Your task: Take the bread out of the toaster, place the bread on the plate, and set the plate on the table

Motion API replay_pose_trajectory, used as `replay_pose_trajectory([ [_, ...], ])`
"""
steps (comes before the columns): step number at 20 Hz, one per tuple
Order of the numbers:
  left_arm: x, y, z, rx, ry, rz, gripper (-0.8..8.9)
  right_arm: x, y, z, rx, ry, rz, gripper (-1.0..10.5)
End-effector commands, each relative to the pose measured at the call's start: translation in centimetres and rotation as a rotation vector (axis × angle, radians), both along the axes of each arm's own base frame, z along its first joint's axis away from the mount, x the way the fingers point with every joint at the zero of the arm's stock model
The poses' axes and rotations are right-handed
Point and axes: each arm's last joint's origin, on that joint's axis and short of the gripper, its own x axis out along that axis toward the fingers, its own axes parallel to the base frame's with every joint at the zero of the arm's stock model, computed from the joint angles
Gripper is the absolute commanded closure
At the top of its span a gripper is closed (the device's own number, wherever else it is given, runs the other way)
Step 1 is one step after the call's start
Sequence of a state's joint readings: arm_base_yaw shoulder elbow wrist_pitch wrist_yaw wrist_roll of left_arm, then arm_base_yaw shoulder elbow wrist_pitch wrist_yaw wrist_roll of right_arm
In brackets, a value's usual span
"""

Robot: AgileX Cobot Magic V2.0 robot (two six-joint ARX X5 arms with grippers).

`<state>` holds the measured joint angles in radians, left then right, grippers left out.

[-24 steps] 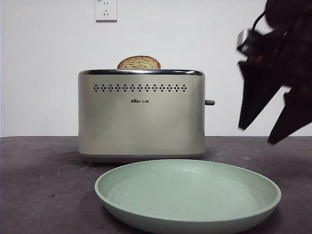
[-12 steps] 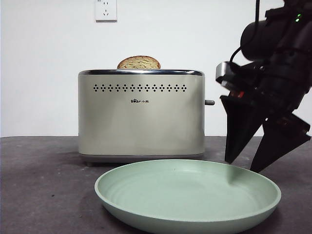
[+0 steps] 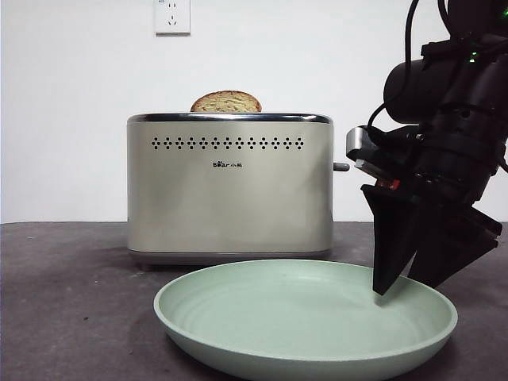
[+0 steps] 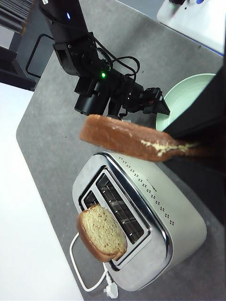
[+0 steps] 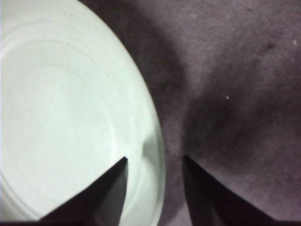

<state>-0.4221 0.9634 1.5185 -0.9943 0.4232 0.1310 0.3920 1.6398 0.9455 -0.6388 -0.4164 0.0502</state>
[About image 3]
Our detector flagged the pale green round plate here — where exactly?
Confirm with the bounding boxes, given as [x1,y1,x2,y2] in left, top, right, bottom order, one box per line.
[153,259,459,381]

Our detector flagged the cream two-slot toaster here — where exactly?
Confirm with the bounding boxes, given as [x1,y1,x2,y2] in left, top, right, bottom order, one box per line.
[126,112,335,272]

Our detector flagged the small toasted bread slice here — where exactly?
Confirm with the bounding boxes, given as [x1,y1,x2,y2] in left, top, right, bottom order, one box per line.
[190,90,263,114]

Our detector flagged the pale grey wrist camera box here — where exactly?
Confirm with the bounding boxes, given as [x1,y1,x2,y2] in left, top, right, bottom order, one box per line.
[344,125,401,192]

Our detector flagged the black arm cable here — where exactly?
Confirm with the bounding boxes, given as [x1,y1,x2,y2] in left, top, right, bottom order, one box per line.
[366,0,422,144]

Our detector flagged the white wall socket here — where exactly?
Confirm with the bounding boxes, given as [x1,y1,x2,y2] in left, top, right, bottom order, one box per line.
[155,0,192,37]

